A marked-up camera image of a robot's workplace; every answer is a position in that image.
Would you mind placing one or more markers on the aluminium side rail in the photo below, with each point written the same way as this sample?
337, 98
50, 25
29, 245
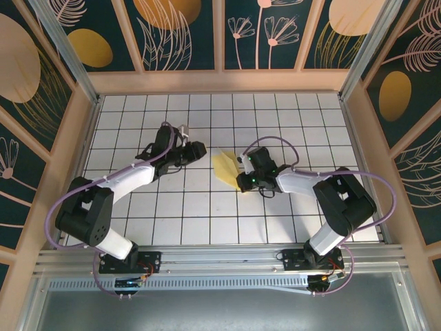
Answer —
368, 155
81, 155

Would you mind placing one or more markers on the small controller circuit board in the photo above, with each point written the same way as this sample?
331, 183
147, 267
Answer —
129, 283
324, 280

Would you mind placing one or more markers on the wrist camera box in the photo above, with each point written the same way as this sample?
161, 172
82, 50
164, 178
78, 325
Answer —
184, 131
246, 163

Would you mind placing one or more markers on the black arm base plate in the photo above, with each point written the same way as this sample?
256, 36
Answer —
293, 260
151, 262

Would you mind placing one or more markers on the aluminium frame post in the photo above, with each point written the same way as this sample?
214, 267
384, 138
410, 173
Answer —
365, 51
69, 58

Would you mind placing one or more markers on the grey metal panel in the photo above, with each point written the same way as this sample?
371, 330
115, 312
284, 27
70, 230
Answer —
220, 310

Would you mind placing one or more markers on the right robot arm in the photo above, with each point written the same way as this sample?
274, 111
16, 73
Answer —
348, 203

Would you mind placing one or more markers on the yellow paper sheet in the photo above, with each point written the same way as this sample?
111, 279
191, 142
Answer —
224, 165

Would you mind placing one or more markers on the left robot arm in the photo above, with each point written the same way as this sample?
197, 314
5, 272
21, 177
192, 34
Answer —
86, 217

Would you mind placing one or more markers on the white grid mat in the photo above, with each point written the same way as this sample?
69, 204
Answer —
275, 113

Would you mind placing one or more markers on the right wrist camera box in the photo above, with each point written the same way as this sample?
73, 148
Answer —
246, 163

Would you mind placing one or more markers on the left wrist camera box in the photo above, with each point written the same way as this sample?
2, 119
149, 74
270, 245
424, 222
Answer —
184, 131

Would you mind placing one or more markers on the aluminium mounting rail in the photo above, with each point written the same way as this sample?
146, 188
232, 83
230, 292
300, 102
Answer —
220, 262

